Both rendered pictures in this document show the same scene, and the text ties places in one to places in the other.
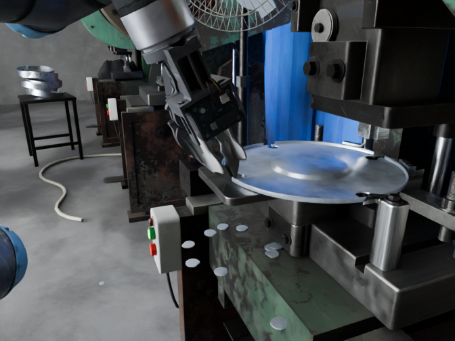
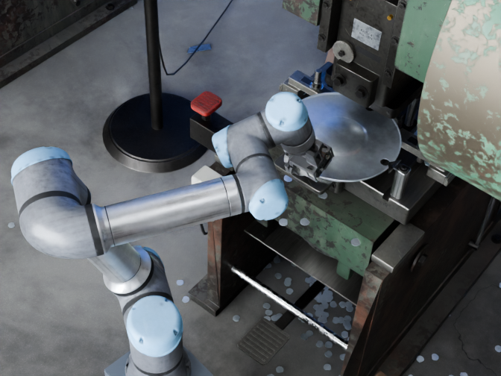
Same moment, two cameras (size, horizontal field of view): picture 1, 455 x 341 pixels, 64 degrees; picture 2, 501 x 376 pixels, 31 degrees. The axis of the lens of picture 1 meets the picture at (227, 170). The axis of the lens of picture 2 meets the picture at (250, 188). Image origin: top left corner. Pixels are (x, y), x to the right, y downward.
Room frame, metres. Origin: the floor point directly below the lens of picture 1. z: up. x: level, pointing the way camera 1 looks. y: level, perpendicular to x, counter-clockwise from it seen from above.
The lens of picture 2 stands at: (-0.59, 0.84, 2.31)
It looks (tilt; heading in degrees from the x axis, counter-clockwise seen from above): 49 degrees down; 328
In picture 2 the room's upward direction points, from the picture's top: 3 degrees clockwise
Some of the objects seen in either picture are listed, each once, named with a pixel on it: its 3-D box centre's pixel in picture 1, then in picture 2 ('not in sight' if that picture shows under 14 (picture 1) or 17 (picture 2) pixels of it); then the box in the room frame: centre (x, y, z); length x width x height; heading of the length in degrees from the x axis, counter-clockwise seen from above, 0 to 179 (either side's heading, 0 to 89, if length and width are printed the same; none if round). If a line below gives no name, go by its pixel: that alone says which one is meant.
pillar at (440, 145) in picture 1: (441, 153); (413, 103); (0.56, -0.34, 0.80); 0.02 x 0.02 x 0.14
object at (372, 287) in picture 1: (364, 212); (364, 138); (0.61, -0.25, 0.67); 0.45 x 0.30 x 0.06; 21
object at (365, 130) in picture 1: (372, 125); not in sight; (0.61, -0.24, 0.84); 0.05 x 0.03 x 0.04; 21
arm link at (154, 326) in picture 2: not in sight; (154, 331); (0.38, 0.45, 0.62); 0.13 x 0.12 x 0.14; 168
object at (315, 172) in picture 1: (310, 165); (340, 135); (0.57, -0.14, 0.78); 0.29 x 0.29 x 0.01
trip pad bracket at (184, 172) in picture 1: (197, 197); (212, 144); (0.82, 0.07, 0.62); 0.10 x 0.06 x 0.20; 21
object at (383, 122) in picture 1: (380, 111); (376, 82); (0.61, -0.26, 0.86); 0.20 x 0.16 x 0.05; 21
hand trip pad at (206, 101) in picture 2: not in sight; (206, 112); (0.84, 0.08, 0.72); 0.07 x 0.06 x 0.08; 111
